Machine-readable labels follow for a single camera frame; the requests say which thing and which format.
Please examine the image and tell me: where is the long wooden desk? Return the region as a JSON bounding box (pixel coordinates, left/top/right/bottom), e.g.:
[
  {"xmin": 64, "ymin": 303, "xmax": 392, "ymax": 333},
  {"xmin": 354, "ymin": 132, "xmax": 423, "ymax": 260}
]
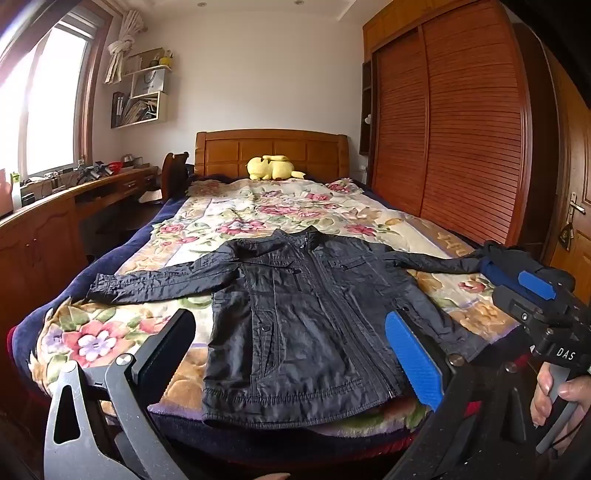
[{"xmin": 0, "ymin": 164, "xmax": 160, "ymax": 324}]

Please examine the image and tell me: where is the yellow plush toy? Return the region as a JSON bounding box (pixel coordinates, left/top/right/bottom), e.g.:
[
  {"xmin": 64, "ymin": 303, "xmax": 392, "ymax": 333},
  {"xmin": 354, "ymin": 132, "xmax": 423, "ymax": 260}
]
[{"xmin": 246, "ymin": 154, "xmax": 307, "ymax": 182}]

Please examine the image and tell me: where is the white paper bag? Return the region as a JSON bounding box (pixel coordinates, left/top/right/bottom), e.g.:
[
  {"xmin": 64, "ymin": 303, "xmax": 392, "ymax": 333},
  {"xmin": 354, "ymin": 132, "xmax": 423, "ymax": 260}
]
[{"xmin": 131, "ymin": 69, "xmax": 167, "ymax": 99}]

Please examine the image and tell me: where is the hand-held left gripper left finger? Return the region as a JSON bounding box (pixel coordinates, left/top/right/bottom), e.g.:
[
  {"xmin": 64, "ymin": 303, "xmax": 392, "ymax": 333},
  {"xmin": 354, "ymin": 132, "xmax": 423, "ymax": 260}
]
[{"xmin": 44, "ymin": 308, "xmax": 197, "ymax": 480}]

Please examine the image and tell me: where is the dark zip jacket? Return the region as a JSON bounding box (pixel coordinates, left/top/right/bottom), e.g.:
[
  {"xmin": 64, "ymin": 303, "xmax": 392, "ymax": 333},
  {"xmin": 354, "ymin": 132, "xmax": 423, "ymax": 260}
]
[{"xmin": 87, "ymin": 226, "xmax": 536, "ymax": 429}]

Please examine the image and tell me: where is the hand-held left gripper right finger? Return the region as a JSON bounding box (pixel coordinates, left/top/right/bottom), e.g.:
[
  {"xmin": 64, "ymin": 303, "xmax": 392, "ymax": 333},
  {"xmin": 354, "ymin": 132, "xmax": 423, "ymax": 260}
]
[{"xmin": 385, "ymin": 310, "xmax": 529, "ymax": 480}]

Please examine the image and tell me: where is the window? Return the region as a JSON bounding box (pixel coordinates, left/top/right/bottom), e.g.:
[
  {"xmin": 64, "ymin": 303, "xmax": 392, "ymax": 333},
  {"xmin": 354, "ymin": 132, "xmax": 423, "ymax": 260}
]
[{"xmin": 0, "ymin": 9, "xmax": 114, "ymax": 181}]

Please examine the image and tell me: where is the wooden chair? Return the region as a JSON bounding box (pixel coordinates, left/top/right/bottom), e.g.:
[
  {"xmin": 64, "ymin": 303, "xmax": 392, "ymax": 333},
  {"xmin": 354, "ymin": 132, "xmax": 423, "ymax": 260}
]
[{"xmin": 161, "ymin": 151, "xmax": 190, "ymax": 200}]

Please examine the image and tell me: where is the person's right hand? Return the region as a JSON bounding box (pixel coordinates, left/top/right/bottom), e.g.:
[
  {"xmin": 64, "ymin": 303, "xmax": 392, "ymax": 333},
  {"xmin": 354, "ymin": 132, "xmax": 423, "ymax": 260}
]
[{"xmin": 530, "ymin": 362, "xmax": 591, "ymax": 430}]

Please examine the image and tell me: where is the brass door handle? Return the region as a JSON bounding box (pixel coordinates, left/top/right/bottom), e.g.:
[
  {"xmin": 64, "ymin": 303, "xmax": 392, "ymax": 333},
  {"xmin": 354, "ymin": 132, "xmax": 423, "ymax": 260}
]
[{"xmin": 567, "ymin": 191, "xmax": 586, "ymax": 227}]

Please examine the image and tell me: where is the black desk clutter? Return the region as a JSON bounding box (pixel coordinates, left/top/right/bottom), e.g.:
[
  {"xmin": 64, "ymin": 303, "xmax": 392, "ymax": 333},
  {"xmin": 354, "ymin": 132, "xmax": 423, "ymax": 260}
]
[{"xmin": 76, "ymin": 159, "xmax": 114, "ymax": 183}]

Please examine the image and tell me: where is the narrow wooden side shelf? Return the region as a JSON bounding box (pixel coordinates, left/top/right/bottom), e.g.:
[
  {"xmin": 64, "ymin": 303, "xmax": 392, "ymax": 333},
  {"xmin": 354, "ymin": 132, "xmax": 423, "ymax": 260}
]
[{"xmin": 360, "ymin": 60, "xmax": 375, "ymax": 155}]

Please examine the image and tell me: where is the tied beige curtain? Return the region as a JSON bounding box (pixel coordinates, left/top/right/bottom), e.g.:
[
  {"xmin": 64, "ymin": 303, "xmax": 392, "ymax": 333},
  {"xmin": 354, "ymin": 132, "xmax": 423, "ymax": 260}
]
[{"xmin": 104, "ymin": 9, "xmax": 146, "ymax": 84}]

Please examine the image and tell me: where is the wooden door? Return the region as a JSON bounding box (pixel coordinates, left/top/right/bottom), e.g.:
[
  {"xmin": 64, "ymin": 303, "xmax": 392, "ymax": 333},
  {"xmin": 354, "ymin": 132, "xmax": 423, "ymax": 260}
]
[{"xmin": 545, "ymin": 46, "xmax": 591, "ymax": 278}]

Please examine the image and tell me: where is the white wall shelf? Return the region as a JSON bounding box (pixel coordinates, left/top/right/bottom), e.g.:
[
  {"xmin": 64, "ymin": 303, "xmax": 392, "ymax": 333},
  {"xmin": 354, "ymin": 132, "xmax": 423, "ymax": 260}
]
[{"xmin": 111, "ymin": 46, "xmax": 174, "ymax": 129}]

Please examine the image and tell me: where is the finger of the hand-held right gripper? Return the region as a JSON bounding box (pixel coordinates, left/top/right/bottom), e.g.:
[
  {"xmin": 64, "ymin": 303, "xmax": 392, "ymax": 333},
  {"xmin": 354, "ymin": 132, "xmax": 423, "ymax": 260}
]
[
  {"xmin": 478, "ymin": 256, "xmax": 525, "ymax": 301},
  {"xmin": 517, "ymin": 270, "xmax": 557, "ymax": 303}
]

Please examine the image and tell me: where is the wooden slatted wardrobe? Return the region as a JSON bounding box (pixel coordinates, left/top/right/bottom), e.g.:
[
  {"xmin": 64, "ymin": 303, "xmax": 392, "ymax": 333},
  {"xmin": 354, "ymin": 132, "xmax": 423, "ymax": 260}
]
[{"xmin": 362, "ymin": 0, "xmax": 555, "ymax": 259}]

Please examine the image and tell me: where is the stack of papers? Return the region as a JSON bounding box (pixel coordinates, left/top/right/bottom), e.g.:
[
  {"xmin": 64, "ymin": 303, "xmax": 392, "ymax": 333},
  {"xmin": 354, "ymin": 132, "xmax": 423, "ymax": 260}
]
[{"xmin": 121, "ymin": 95, "xmax": 158, "ymax": 125}]

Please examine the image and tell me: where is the floral plush blanket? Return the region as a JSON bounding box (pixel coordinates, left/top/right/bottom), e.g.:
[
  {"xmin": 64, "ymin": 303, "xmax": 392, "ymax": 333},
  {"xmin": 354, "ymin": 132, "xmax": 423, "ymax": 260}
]
[{"xmin": 34, "ymin": 178, "xmax": 522, "ymax": 437}]

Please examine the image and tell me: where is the wooden bed headboard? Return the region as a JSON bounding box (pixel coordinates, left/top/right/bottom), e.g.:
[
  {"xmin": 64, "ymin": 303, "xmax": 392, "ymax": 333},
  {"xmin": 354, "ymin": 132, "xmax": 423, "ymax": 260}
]
[{"xmin": 194, "ymin": 129, "xmax": 349, "ymax": 181}]

